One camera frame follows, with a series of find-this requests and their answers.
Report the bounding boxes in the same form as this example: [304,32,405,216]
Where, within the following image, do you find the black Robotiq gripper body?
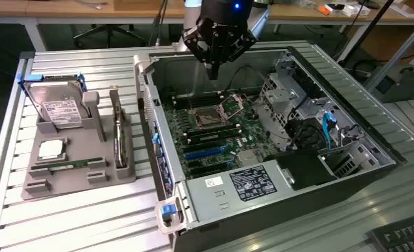
[197,0,254,50]

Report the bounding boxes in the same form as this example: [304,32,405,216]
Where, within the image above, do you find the grey equipment box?
[364,64,414,103]

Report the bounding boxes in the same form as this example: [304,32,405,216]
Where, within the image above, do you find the metal socket cover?
[217,93,246,119]

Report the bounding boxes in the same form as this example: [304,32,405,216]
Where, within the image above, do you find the silver case handle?
[156,201,186,234]

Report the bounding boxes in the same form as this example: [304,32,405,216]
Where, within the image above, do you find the green motherboard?
[164,91,278,179]

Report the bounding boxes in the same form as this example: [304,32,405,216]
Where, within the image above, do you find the grey power supply unit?
[185,160,296,224]

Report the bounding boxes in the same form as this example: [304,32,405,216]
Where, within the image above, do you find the wooden desk grey legs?
[266,0,414,53]
[0,0,188,52]

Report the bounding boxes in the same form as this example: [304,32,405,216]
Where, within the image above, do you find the metal disk bay cage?
[260,72,333,148]

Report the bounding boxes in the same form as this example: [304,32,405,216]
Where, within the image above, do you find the black graphics card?
[107,85,130,169]

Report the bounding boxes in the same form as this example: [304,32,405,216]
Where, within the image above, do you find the CPU socket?
[189,106,229,131]

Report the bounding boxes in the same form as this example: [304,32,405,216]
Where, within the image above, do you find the black office chair base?
[73,23,148,48]

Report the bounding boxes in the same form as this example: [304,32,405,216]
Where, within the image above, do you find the black keyboard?
[366,212,414,252]

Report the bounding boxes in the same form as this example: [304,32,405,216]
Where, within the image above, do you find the small white box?
[340,4,372,17]

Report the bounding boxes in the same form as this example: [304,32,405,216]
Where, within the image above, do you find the black plastic air shroud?
[264,148,338,191]

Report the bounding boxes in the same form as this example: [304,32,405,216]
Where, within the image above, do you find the grey plastic parts rack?
[21,90,138,202]

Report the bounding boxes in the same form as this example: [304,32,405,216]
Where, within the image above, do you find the black RAM slot bank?
[185,124,244,145]
[172,93,222,110]

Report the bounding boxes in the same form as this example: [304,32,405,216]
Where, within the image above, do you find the brown cardboard box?
[114,0,166,11]

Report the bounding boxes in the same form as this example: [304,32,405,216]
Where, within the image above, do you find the black power wire bundle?
[284,110,326,152]

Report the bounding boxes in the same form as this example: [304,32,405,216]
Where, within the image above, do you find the blue SATA wire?
[321,111,337,152]

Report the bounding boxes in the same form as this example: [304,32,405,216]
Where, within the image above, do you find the black open PC case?
[133,46,408,252]

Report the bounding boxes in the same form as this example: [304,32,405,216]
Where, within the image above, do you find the silver chipset heat sink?
[238,151,265,163]

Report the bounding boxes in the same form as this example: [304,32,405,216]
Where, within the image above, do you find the green RAM stick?
[31,157,105,170]

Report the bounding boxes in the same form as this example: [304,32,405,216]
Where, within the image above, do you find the hard disk in blue caddy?
[18,73,91,129]

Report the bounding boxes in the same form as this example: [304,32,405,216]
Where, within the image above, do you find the silver CPU chip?
[37,140,67,160]

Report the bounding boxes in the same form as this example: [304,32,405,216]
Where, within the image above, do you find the black stand pole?
[337,0,397,65]

